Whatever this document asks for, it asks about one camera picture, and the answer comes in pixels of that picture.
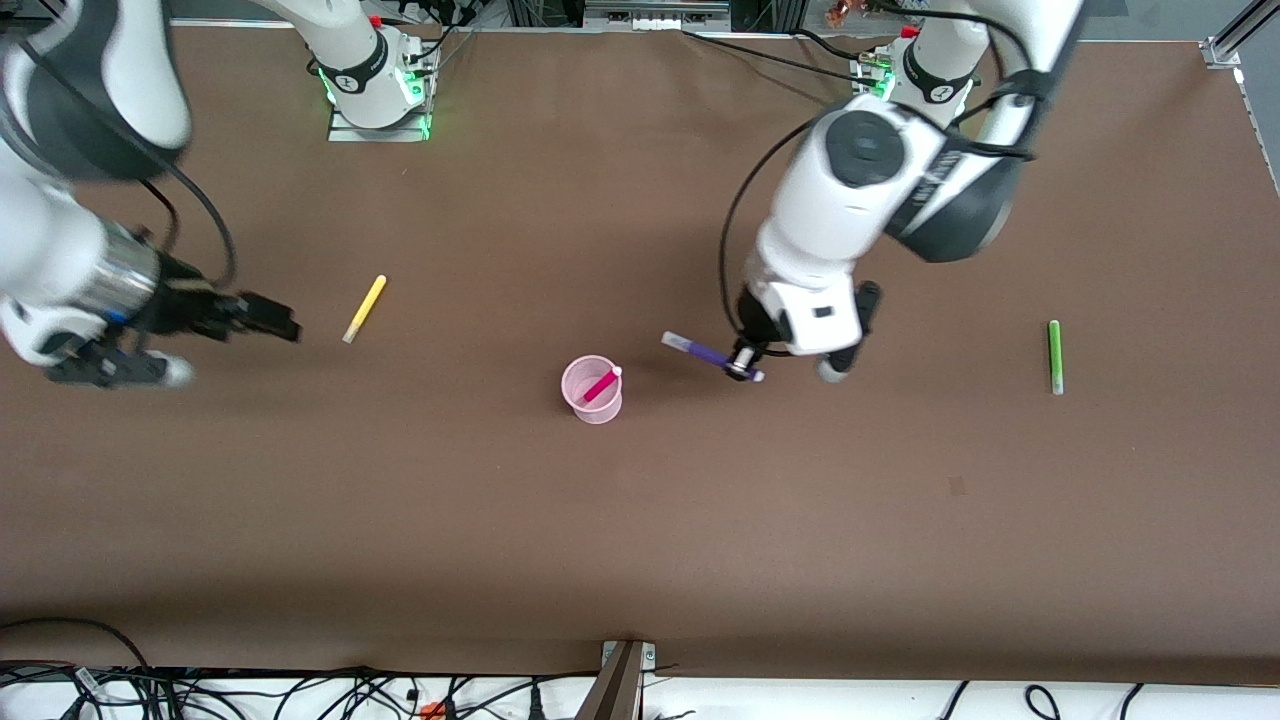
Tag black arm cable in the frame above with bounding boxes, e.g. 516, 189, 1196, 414
718, 0, 1043, 347
18, 38, 241, 293

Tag black arched cable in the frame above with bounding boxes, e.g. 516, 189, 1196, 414
0, 617, 153, 720

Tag purple pen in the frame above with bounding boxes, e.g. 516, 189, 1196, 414
661, 331, 767, 384

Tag aluminium frame extrusion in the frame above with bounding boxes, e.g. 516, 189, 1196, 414
1203, 0, 1280, 71

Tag grey metal frame part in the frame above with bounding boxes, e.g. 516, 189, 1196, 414
583, 0, 734, 32

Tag yellow pen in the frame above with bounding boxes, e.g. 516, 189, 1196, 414
341, 274, 389, 346

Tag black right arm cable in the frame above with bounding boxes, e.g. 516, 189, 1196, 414
18, 38, 241, 293

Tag aluminium table leg bracket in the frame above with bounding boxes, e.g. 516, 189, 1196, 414
574, 640, 658, 720

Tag long black table cable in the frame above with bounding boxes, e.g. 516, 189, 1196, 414
683, 29, 881, 87

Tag short black table cable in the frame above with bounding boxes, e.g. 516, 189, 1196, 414
793, 27, 877, 64

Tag pink pen holder cup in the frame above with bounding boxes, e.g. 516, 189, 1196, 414
560, 354, 625, 426

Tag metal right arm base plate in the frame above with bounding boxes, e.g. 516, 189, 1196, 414
327, 38, 434, 144

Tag brown table cover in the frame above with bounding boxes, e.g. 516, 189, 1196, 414
0, 20, 1280, 687

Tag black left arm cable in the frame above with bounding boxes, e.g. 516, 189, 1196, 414
718, 0, 1043, 347

